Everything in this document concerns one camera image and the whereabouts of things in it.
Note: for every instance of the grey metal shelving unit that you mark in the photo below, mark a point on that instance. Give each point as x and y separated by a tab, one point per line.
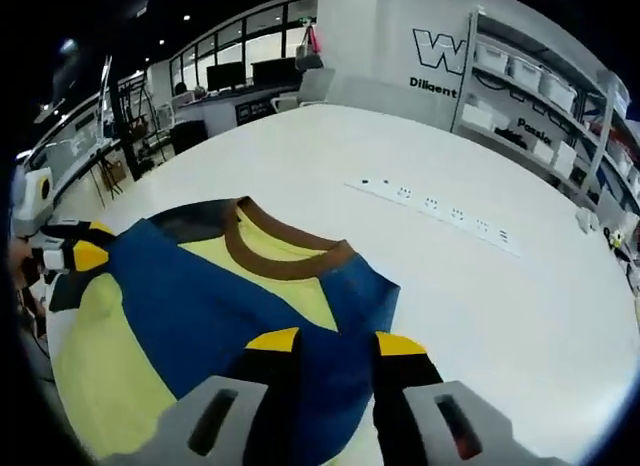
550	101

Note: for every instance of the white power strip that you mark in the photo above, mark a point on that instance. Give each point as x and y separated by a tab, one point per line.
440	211

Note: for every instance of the yellow and blue garment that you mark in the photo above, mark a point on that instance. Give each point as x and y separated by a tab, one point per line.
200	296

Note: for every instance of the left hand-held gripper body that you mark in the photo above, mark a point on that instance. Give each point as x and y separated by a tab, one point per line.
32	201

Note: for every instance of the grey office desk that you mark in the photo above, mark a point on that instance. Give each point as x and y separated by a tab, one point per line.
215	113

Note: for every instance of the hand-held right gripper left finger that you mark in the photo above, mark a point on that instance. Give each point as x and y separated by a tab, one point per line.
265	381

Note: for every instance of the grey office chair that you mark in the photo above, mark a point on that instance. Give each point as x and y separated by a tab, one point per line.
310	88

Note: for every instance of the black monitor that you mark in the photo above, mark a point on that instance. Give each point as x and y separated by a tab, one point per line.
226	77
275	73

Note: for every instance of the small white device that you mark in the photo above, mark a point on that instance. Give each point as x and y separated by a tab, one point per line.
587	220

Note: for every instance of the row of white storage bins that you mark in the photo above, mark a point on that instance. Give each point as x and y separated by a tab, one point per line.
525	71

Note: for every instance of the small yellow white object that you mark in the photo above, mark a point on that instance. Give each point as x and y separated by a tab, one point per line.
615	237

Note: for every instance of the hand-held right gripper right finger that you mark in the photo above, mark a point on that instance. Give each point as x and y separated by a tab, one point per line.
415	386

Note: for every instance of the hanging grey bag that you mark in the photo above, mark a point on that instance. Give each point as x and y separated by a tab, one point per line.
309	51

